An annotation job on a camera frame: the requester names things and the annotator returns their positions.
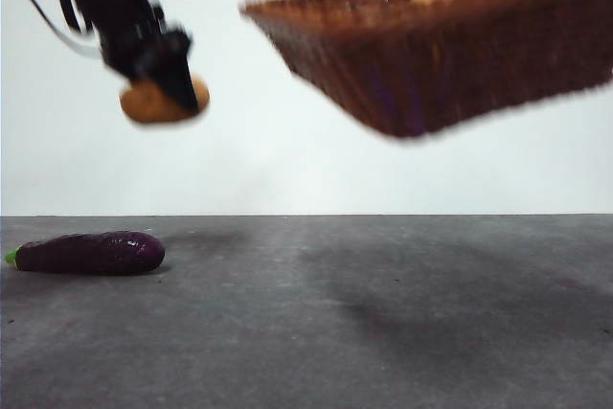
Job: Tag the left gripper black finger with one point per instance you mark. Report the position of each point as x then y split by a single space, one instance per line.
179 85

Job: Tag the brown potato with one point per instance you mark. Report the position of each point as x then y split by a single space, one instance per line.
148 105

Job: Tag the brown wicker basket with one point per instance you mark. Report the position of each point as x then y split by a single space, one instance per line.
431 59

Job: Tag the purple eggplant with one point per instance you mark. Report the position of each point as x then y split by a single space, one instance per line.
91 253

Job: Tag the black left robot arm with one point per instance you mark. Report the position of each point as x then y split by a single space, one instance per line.
110 6

